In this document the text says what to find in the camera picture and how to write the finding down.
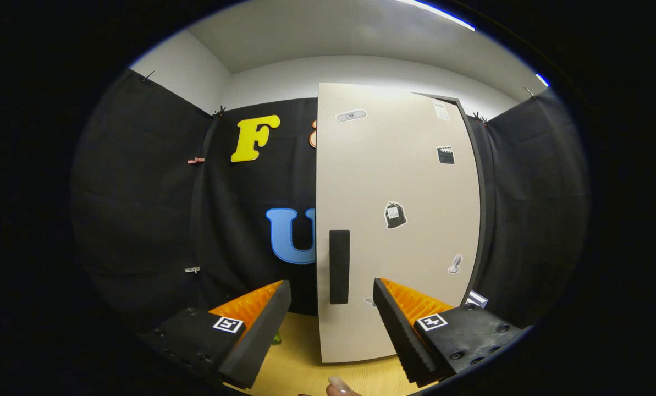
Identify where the black door handle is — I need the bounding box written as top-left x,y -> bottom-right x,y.
329,229 -> 351,305

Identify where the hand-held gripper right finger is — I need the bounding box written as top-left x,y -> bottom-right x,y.
372,277 -> 533,387

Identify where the grey shoe cabinet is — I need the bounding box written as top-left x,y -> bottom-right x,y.
416,92 -> 488,309

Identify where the long ceiling light strip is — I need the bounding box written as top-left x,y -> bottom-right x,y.
396,0 -> 476,31

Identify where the black backdrop cloth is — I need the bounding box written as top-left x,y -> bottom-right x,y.
69,69 -> 589,336

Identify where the beige shoe cabinet door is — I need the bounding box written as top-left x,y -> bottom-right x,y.
316,82 -> 481,364

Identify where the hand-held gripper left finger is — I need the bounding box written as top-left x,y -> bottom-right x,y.
140,279 -> 293,391

